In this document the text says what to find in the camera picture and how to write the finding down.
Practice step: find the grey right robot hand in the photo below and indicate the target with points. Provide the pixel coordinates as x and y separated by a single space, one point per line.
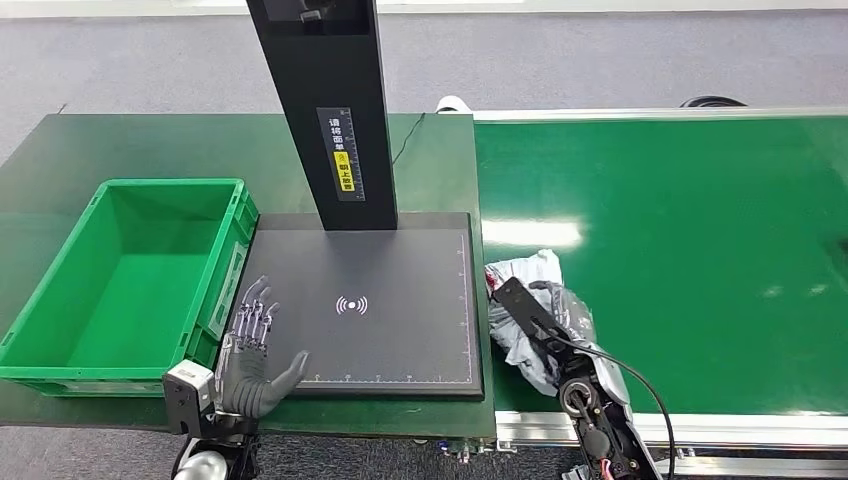
571 319

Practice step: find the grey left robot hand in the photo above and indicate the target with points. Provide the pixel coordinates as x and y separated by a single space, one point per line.
248 384

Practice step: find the white grey poly mailer package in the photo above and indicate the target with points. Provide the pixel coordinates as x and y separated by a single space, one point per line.
523 272

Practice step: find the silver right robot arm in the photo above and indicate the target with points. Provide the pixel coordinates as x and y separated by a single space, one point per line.
599 424

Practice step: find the green conveyor belt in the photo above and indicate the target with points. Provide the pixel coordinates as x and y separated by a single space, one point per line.
696 265

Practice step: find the black inbound scanner machine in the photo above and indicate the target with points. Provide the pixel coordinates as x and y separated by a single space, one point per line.
397 331

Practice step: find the green plastic crate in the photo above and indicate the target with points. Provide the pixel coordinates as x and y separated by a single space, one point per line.
126 291

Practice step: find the white round roller end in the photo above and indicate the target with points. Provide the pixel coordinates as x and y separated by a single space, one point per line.
452 104

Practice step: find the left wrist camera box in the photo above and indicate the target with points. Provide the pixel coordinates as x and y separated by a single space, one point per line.
189 394

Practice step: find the aluminium conveyor frame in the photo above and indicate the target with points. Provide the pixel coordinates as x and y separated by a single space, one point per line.
729 430

